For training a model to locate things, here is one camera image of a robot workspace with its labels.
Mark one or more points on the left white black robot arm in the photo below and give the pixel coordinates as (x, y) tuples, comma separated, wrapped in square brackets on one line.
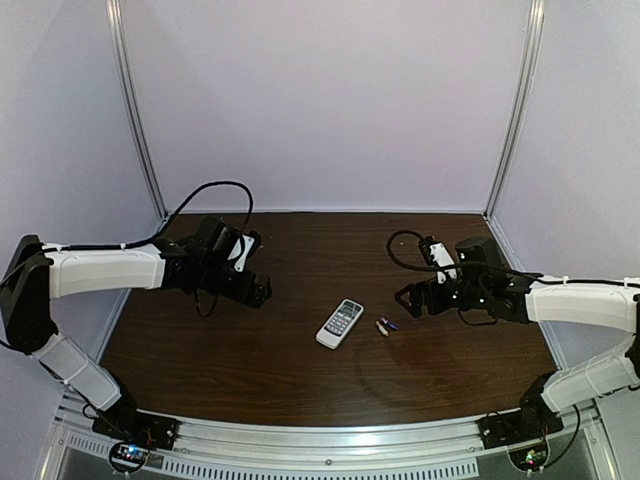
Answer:
[(211, 260)]

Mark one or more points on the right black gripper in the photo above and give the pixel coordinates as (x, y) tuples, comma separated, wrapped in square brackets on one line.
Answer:
[(429, 289)]

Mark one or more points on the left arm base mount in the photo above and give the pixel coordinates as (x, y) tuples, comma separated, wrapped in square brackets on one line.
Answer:
[(134, 444)]

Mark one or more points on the white remote control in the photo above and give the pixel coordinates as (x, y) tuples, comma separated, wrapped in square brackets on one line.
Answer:
[(338, 325)]

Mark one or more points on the left aluminium corner post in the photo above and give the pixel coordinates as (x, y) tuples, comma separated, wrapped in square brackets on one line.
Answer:
[(132, 109)]

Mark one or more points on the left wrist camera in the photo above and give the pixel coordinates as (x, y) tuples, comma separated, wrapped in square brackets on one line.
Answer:
[(243, 250)]

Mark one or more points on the gold AAA battery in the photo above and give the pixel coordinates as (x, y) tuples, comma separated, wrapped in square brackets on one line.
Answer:
[(384, 332)]

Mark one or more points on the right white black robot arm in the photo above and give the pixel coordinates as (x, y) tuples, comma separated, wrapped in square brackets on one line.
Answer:
[(474, 278)]

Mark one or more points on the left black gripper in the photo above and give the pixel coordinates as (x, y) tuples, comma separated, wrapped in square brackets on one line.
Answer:
[(255, 299)]

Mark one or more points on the aluminium corner post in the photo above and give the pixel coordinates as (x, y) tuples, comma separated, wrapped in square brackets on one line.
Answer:
[(529, 60), (132, 109)]

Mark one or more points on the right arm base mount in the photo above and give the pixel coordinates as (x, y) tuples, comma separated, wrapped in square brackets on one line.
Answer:
[(524, 436)]

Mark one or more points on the right aluminium corner post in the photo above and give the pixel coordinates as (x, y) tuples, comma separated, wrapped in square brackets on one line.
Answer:
[(529, 60)]

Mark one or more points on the purple AAA battery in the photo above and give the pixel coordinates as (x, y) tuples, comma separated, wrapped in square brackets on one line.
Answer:
[(389, 324)]

